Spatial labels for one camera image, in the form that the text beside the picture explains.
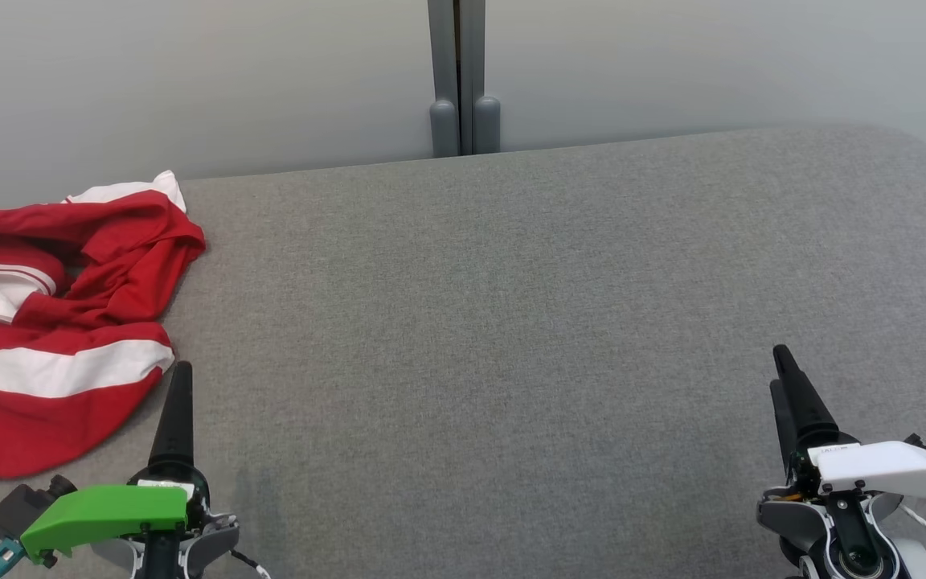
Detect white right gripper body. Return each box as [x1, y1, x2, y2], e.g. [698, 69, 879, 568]
[787, 438, 926, 501]

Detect red shorts with white stripe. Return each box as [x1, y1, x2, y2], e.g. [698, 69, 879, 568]
[0, 318, 176, 485]

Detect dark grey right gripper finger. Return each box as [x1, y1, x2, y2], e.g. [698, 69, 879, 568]
[768, 380, 801, 474]
[773, 344, 842, 453]

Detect red Bulls jersey white sleeves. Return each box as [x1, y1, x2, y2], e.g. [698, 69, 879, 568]
[0, 170, 207, 329]

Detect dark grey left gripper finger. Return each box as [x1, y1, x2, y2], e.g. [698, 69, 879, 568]
[148, 360, 195, 471]

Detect grey partition post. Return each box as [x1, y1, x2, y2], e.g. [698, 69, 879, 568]
[428, 0, 502, 158]

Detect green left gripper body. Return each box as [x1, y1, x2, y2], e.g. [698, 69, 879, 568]
[19, 462, 212, 560]

